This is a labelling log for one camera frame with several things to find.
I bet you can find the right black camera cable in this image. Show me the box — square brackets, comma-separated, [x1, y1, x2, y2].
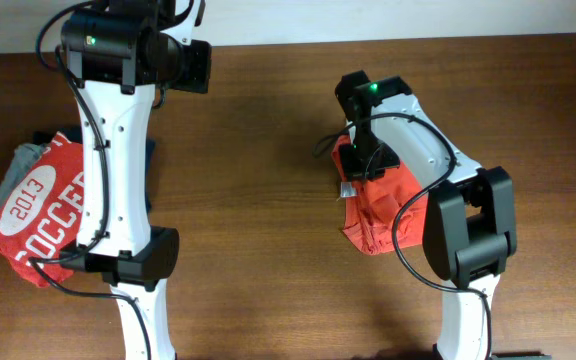
[312, 112, 493, 360]

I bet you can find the left black camera cable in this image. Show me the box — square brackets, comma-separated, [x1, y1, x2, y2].
[27, 0, 197, 360]

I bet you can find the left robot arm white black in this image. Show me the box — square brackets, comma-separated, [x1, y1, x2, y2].
[59, 1, 211, 359]

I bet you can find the folded red 2013 soccer shirt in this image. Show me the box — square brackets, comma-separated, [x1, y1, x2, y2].
[0, 132, 84, 288]

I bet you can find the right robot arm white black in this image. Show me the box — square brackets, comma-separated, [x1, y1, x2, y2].
[334, 71, 517, 359]

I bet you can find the orange McKinney Boyd soccer t-shirt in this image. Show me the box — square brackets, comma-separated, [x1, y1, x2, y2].
[331, 134, 429, 256]

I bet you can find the folded navy blue shirt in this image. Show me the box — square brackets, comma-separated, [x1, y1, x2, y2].
[32, 125, 157, 211]

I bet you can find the black camera cable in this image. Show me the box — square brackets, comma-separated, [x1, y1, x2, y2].
[312, 112, 493, 360]
[27, 0, 197, 360]

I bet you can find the folded grey shirt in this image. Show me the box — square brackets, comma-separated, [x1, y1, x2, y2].
[0, 143, 46, 208]

